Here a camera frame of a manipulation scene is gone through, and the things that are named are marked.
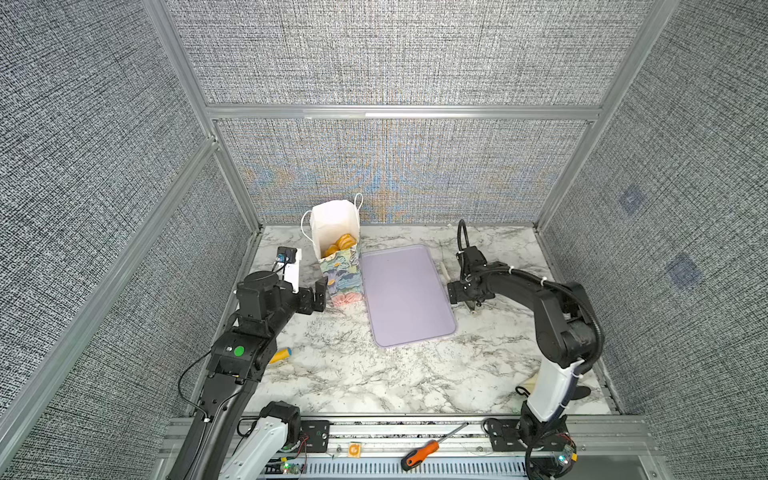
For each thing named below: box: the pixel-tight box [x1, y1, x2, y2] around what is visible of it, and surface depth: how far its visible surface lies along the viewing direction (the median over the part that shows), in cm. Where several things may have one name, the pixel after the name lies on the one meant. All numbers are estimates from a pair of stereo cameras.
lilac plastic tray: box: [359, 244, 458, 348], surface depth 97 cm
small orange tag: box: [347, 443, 361, 459], surface depth 73 cm
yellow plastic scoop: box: [269, 347, 292, 364], surface depth 87 cm
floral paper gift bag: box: [301, 193, 365, 308], surface depth 92 cm
